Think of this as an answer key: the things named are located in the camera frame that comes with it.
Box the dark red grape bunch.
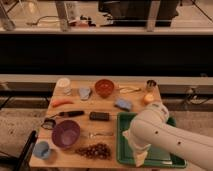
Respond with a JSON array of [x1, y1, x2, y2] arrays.
[[75, 143, 111, 160]]

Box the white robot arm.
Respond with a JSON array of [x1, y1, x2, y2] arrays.
[[122, 101, 213, 171]]

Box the small metal cup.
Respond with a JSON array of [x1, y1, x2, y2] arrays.
[[146, 80, 157, 92]]

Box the light blue cup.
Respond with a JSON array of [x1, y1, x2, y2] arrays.
[[33, 141, 51, 159]]

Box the green plastic tray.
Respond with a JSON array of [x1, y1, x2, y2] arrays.
[[116, 112, 187, 169]]

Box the black rectangular block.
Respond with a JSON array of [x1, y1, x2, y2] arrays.
[[89, 112, 109, 121]]

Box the blue sponge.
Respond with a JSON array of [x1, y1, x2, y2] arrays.
[[115, 98, 132, 111]]

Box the yellow apple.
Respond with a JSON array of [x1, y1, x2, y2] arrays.
[[143, 93, 154, 105]]

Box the wooden table board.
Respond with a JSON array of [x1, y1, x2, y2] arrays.
[[28, 79, 178, 169]]

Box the red bowl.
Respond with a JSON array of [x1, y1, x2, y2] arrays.
[[95, 79, 114, 98]]

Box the purple plastic bowl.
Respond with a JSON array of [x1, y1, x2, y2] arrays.
[[51, 120, 80, 149]]

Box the light blue cloth piece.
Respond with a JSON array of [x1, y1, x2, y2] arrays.
[[79, 87, 92, 100]]

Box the black binder clip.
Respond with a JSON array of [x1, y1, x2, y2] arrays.
[[41, 118, 56, 130]]

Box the orange carrot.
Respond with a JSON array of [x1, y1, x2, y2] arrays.
[[51, 99, 73, 107]]

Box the white lidded jar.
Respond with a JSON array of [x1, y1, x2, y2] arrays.
[[56, 78, 71, 95]]

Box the black handled knife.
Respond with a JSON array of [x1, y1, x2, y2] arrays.
[[49, 110, 85, 119]]

